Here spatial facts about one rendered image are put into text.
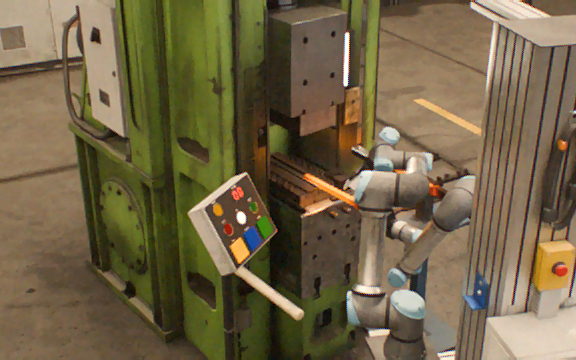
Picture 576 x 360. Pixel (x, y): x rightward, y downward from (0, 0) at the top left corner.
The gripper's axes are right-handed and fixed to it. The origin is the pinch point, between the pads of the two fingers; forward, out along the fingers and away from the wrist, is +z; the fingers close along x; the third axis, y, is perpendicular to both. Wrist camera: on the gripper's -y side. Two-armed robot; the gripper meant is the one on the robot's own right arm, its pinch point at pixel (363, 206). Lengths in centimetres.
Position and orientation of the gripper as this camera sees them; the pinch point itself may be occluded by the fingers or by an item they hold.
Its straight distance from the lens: 331.3
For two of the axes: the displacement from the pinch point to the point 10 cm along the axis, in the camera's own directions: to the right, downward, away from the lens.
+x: 7.8, -2.8, 5.5
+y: 0.1, 9.0, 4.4
